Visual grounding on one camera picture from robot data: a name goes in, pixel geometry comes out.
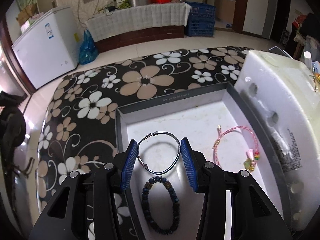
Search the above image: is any white paper roll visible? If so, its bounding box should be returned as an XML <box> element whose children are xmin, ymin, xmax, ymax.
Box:
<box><xmin>303</xmin><ymin>51</ymin><xmax>313</xmax><ymax>67</ymax></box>

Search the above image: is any dark blue bead bracelet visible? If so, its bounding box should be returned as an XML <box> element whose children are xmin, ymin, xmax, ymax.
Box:
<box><xmin>141</xmin><ymin>176</ymin><xmax>181</xmax><ymax>234</ymax></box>

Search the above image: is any dark jacket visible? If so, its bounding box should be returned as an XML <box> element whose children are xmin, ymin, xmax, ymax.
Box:
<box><xmin>0</xmin><ymin>91</ymin><xmax>27</xmax><ymax>178</ymax></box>

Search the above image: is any white chest freezer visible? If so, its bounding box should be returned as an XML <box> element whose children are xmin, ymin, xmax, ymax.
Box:
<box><xmin>11</xmin><ymin>6</ymin><xmax>82</xmax><ymax>90</ymax></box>

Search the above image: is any white foam box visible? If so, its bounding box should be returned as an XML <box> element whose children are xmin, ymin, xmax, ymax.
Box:
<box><xmin>233</xmin><ymin>49</ymin><xmax>320</xmax><ymax>239</ymax></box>

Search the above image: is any pink cord tassel bracelet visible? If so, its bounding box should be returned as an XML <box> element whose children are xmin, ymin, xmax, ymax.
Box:
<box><xmin>212</xmin><ymin>124</ymin><xmax>262</xmax><ymax>173</ymax></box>

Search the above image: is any black and white laptop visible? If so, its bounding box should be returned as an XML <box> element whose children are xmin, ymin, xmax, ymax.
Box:
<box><xmin>268</xmin><ymin>45</ymin><xmax>293</xmax><ymax>58</ymax></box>

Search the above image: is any cabinet with white cloth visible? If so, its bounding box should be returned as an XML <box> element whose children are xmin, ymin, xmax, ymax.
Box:
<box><xmin>86</xmin><ymin>1</ymin><xmax>192</xmax><ymax>42</ymax></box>

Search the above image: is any black wire bangle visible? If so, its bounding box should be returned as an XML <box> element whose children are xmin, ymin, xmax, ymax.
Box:
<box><xmin>137</xmin><ymin>131</ymin><xmax>181</xmax><ymax>175</ymax></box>

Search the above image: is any brown wooden cabinet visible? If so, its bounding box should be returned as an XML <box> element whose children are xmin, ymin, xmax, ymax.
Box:
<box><xmin>93</xmin><ymin>24</ymin><xmax>187</xmax><ymax>53</ymax></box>

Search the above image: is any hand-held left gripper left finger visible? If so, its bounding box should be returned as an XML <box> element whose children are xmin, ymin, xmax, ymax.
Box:
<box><xmin>29</xmin><ymin>139</ymin><xmax>138</xmax><ymax>240</ymax></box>

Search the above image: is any blue plastic bag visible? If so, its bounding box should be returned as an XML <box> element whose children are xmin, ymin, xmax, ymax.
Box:
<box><xmin>78</xmin><ymin>28</ymin><xmax>99</xmax><ymax>65</ymax></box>

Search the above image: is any grey cardboard box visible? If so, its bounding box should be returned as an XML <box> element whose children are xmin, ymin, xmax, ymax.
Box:
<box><xmin>114</xmin><ymin>81</ymin><xmax>291</xmax><ymax>240</ymax></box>

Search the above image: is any black floral tablecloth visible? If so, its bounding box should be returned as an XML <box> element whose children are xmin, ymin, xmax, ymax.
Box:
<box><xmin>34</xmin><ymin>45</ymin><xmax>256</xmax><ymax>240</ymax></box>

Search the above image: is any stack of blue crates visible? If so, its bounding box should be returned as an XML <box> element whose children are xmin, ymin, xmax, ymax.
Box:
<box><xmin>185</xmin><ymin>1</ymin><xmax>217</xmax><ymax>38</ymax></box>

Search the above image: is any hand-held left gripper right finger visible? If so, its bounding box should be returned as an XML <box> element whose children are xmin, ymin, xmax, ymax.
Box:
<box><xmin>180</xmin><ymin>137</ymin><xmax>293</xmax><ymax>240</ymax></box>

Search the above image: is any pile of colourful packets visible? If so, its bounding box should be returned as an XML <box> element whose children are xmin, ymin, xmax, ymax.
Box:
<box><xmin>309</xmin><ymin>61</ymin><xmax>320</xmax><ymax>92</ymax></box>

